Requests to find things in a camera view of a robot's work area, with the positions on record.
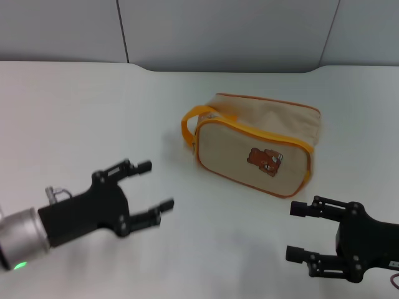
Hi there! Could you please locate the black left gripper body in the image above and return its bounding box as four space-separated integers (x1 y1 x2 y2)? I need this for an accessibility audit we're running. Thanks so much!
37 170 131 249

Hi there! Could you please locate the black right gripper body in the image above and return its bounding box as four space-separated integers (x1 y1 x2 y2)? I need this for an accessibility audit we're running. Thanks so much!
335 202 399 283

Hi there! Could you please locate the beige bear food bag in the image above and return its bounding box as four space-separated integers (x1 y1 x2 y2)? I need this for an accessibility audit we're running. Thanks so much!
180 92 322 199

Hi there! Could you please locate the left gripper connector cable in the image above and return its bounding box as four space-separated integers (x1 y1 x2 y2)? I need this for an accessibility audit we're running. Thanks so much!
45 186 74 205

